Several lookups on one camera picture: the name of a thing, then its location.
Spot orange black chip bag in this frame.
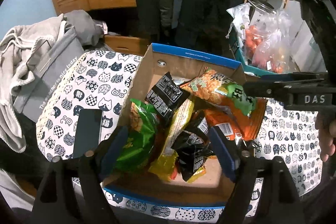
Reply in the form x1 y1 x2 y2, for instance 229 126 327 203
204 109 242 141

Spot black snack bag front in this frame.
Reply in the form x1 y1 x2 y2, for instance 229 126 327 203
171 116 215 183

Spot orange green snack bag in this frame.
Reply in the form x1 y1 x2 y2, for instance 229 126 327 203
179 66 268 141

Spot black small snack bag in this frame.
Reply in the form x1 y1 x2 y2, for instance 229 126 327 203
146 72 190 122

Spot right hand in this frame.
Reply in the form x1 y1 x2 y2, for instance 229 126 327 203
315 111 335 162

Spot black smartphone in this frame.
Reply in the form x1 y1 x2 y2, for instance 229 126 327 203
73 109 102 159

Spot blue cardboard box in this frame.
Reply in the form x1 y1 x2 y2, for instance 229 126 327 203
101 43 247 208

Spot clear bag of fruit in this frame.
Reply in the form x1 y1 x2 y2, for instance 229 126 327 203
244 9 292 74

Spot cat pattern tablecloth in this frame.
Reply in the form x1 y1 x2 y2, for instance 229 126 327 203
37 44 322 223

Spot teal cardboard box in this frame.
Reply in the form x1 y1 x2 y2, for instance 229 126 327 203
228 29 274 77

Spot white plastic bag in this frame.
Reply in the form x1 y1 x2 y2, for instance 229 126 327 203
226 3 251 47

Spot grey storage bag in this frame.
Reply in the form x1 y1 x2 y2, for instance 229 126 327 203
14 27 84 122

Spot brown cardboard box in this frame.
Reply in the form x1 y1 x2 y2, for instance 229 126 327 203
104 35 150 56

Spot grey hoodie pile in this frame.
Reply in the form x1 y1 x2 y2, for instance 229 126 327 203
1 10 108 153

